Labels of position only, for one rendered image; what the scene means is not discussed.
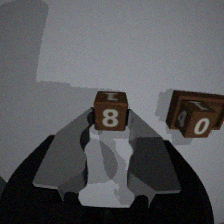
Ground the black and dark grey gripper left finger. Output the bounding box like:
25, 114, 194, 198
0, 107, 95, 224

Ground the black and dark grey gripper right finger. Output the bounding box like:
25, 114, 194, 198
126, 109, 214, 224

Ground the brown cube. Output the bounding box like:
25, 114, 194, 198
94, 91, 128, 131
175, 99, 218, 138

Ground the brown wooden tray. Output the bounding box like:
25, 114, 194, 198
165, 90, 224, 130

